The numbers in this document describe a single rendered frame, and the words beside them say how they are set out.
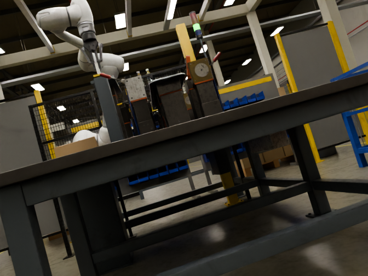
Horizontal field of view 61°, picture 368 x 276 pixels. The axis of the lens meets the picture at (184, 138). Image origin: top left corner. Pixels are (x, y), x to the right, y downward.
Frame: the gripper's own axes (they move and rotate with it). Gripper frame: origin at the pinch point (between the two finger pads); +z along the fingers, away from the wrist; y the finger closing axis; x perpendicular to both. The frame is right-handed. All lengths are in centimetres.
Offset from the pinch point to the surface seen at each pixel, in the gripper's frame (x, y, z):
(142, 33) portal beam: 456, 59, -213
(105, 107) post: -3.4, -1.3, 22.3
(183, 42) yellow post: 153, 79, -60
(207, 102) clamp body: -13, 50, 36
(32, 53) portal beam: 439, -158, -220
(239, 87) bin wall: 294, 168, -21
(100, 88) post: -3.4, -1.1, 11.8
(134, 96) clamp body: -13.3, 15.4, 23.1
